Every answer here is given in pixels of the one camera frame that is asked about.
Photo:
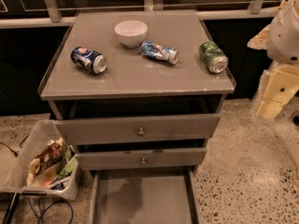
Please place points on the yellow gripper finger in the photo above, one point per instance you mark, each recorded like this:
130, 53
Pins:
283, 84
260, 40

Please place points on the green soda can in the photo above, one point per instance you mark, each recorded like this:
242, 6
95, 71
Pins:
213, 57

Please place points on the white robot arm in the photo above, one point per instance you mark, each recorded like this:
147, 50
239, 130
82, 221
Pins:
280, 39

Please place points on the crushed light blue can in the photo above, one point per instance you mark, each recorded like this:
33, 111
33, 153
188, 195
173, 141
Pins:
157, 52

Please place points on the grey drawer cabinet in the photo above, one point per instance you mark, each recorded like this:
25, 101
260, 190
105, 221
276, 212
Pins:
134, 85

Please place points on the grey middle drawer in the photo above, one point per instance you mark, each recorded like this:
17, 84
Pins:
116, 160

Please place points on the grey drawer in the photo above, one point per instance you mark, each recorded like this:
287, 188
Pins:
124, 130
144, 196
116, 160

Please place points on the brass top drawer knob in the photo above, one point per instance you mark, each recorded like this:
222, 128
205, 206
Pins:
141, 132

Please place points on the grey bottom drawer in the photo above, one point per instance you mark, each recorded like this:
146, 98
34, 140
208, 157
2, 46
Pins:
144, 196

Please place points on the dark blue soda can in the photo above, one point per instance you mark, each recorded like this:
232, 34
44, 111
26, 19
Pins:
89, 59

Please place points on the grey top drawer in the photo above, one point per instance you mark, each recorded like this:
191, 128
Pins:
124, 130

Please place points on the metal window railing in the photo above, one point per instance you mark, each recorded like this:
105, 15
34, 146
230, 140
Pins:
48, 13

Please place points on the white ceramic bowl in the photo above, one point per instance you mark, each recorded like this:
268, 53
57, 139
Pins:
131, 33

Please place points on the green snack packet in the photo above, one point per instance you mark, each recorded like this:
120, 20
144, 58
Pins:
68, 163

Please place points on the brown snack bag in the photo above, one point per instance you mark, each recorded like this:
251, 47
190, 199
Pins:
51, 155

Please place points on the clear plastic bin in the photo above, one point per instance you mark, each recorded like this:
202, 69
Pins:
17, 179

